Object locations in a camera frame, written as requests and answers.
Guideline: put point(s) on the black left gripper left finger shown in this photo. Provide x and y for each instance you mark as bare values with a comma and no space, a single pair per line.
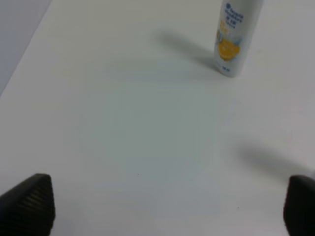
28,209

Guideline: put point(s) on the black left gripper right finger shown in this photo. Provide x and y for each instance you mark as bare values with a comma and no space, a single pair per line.
299,207

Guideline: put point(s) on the white bottle blue cap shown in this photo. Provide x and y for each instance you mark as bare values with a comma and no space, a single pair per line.
236,26

